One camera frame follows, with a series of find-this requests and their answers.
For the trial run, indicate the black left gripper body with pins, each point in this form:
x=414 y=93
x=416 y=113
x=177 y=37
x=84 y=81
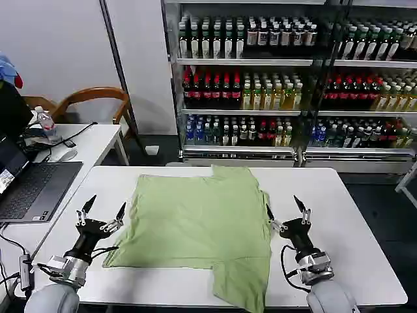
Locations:
x=87 y=234

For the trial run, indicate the white side desk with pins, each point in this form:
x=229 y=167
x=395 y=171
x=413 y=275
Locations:
x=94 y=140

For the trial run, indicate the striped cloth bundle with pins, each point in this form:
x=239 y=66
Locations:
x=39 y=137

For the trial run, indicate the brown wooden chair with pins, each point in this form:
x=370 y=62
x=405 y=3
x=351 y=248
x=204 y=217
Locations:
x=94 y=94

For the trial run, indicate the white computer mouse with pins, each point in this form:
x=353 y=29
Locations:
x=65 y=155

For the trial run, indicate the white floor socket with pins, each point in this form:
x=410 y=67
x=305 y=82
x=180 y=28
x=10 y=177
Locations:
x=152 y=150

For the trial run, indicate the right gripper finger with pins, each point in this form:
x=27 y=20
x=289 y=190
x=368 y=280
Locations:
x=270 y=216
x=303 y=210

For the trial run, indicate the dark grey laptop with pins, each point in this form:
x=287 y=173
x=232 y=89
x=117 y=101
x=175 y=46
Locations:
x=36 y=186

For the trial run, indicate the clear plastic water bottle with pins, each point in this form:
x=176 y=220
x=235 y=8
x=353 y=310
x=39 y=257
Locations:
x=46 y=122

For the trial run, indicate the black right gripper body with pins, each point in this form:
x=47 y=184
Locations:
x=298 y=233

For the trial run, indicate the dark slanted metal post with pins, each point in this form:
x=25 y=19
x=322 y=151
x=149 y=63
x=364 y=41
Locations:
x=120 y=71

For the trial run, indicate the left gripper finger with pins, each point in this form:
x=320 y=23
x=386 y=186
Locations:
x=86 y=208
x=119 y=216

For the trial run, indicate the grey usb hub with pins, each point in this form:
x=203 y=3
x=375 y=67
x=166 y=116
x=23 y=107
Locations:
x=26 y=272

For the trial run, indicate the black monitor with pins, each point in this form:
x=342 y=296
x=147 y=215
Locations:
x=13 y=111

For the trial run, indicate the white metal frame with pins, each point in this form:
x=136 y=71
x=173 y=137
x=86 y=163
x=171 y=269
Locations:
x=407 y=189

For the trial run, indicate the steel shelf with bottles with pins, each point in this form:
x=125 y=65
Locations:
x=241 y=81
x=368 y=81

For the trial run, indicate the blue and red cloth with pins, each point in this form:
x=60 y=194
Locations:
x=8 y=70

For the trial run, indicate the small black card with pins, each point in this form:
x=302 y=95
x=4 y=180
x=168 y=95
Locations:
x=69 y=143

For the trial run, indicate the light green shirt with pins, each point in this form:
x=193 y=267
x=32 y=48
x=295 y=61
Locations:
x=195 y=221

